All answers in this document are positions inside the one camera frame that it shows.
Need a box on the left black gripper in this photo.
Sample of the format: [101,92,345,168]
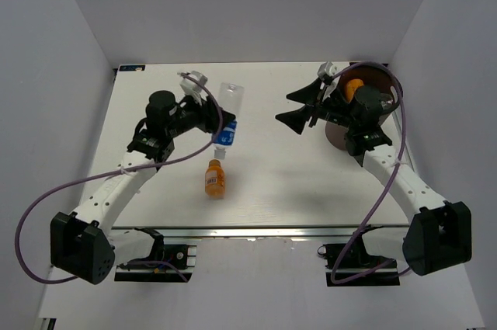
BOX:
[166,90,236,139]

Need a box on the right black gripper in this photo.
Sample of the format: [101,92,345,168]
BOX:
[274,78,357,135]

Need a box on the blue label water bottle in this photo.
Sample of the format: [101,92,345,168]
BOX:
[214,82,245,161]

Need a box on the orange juice bottle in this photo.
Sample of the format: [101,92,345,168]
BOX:
[344,78,364,102]

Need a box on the clear plastic bottle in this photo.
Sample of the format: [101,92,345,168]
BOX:
[380,93,394,113]

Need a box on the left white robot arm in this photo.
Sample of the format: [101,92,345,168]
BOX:
[50,91,235,284]

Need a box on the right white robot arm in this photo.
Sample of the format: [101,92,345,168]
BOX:
[276,79,472,276]

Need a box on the brown cylindrical bin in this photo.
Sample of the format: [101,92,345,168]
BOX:
[325,62,403,151]

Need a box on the orange juice bottle upright label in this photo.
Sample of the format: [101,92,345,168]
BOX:
[204,159,225,199]

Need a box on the blue label sticker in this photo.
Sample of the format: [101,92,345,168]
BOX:
[118,64,145,72]

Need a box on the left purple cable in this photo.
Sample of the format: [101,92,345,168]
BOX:
[14,73,224,285]

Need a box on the purple cable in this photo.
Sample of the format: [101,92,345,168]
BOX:
[317,60,412,283]
[14,73,224,285]

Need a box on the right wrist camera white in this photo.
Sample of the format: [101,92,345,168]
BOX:
[317,61,338,85]

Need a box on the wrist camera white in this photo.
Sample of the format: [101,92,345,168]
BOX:
[317,61,338,85]
[178,71,208,104]

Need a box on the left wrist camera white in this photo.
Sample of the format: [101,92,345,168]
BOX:
[178,71,208,104]

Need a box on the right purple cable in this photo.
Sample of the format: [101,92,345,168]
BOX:
[317,60,412,283]

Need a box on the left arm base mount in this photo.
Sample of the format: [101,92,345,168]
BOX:
[109,228,197,283]

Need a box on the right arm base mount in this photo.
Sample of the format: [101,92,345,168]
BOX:
[315,228,401,287]

